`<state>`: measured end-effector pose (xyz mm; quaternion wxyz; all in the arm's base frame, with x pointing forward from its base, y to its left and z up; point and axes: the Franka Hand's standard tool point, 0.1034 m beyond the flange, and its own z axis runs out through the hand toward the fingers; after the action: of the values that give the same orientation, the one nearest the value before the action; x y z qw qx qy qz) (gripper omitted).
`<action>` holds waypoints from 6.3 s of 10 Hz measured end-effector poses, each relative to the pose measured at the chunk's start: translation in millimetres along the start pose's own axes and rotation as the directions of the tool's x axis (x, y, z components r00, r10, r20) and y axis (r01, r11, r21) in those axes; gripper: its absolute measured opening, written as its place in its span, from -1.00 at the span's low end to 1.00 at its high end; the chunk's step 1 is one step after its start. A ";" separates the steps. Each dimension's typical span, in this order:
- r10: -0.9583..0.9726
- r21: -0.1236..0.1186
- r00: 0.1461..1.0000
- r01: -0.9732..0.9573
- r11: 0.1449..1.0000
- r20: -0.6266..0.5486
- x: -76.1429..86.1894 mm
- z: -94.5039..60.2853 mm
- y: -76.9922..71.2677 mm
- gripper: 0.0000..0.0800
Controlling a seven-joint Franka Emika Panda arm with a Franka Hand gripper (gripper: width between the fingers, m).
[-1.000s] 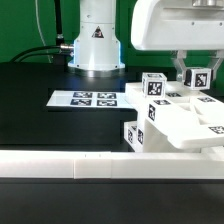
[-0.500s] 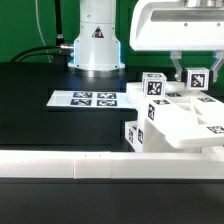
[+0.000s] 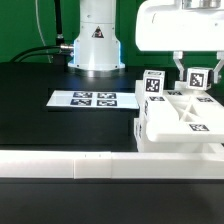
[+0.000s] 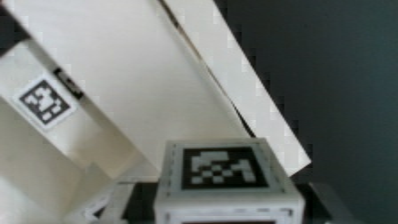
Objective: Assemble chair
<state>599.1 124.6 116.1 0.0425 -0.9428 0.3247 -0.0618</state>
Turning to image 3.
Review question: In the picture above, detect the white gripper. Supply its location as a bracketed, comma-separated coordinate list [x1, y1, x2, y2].
[135, 0, 224, 84]

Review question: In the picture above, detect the white tagged cube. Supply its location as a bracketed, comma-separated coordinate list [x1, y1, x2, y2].
[187, 67, 212, 91]
[143, 70, 165, 96]

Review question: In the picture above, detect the white chair back frame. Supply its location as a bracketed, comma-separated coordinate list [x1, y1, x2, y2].
[135, 80, 224, 143]

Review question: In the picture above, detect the white chair seat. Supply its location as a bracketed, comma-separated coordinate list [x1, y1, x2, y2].
[133, 116, 224, 154]

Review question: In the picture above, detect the black vertical pole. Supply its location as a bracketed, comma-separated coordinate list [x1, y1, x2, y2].
[54, 0, 64, 46]

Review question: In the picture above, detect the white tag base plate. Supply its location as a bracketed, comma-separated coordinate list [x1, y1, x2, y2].
[47, 90, 138, 109]

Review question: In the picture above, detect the thin white cable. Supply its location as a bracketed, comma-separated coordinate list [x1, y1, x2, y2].
[34, 0, 54, 64]

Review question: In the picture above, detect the black cable bundle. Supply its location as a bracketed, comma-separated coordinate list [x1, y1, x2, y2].
[9, 43, 75, 64]

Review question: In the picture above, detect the white U-shaped fence frame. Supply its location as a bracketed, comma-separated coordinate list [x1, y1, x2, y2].
[0, 144, 224, 179]

